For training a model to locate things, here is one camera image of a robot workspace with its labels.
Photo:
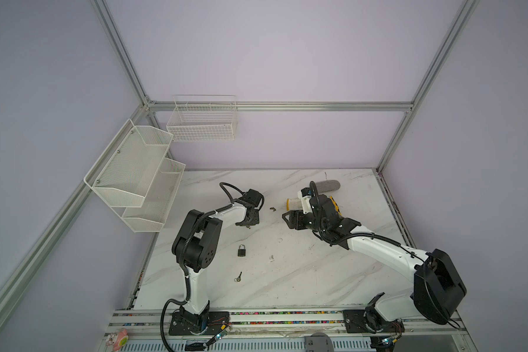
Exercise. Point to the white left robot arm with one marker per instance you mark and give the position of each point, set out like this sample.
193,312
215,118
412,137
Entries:
195,248

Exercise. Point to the aluminium frame corner post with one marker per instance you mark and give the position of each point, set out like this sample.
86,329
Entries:
452,36

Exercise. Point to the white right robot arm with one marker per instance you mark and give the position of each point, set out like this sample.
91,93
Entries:
435,288

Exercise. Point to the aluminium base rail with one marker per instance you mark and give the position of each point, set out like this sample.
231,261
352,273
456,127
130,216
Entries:
282,322

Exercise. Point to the white mesh two-tier shelf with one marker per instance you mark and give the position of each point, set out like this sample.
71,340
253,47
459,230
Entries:
136,178

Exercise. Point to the white work glove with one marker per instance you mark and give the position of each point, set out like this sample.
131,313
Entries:
294,204

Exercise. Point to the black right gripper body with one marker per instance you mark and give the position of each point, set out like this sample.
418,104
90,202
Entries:
302,221

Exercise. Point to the pink green toy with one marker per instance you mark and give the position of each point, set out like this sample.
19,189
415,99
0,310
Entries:
117,340

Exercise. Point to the grey fabric glasses case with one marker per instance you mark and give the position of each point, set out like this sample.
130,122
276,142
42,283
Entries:
325,186

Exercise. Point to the black padlock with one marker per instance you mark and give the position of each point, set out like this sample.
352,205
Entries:
241,252

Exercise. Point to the white wire basket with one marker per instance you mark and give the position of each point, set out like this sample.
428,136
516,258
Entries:
203,118

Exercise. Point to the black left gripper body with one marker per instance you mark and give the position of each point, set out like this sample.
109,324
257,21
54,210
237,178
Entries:
251,222

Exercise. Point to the yellow black pliers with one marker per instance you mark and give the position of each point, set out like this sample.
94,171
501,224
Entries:
336,207

